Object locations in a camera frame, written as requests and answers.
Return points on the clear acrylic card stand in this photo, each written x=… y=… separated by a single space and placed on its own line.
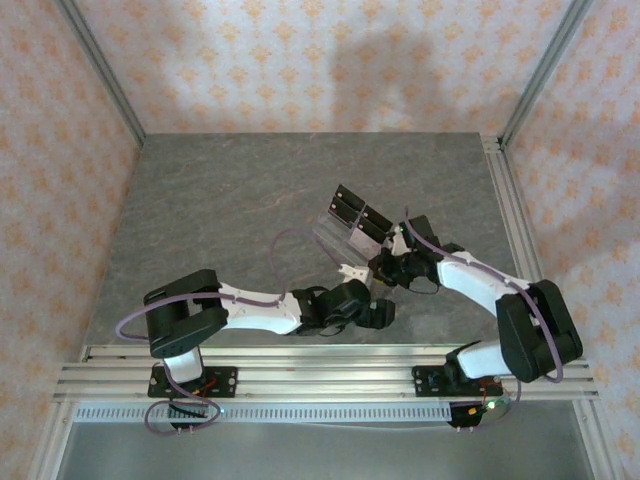
x=332 y=237

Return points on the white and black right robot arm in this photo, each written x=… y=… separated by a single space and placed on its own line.
x=475 y=282

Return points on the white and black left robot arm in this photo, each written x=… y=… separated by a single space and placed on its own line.
x=260 y=312

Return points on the lilac credit card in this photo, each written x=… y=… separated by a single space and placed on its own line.
x=365 y=242

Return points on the black credit card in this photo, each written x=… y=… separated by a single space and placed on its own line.
x=346 y=210
x=372 y=229
x=380 y=217
x=352 y=196

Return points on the black base electronics box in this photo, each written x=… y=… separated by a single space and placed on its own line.
x=187 y=411
x=462 y=417

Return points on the brushed metal lower panel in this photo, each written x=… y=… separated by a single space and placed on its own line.
x=325 y=455

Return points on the aluminium rail mounting frame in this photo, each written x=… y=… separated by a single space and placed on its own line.
x=325 y=380

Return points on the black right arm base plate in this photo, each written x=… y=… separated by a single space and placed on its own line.
x=425 y=382

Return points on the aluminium side rail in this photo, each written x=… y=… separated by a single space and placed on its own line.
x=515 y=225

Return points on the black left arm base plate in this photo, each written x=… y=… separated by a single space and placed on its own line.
x=227 y=382

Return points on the aluminium corner post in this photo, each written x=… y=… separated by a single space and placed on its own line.
x=100 y=65
x=545 y=70

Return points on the aluminium frame leg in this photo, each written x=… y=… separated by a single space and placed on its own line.
x=592 y=440
x=47 y=450

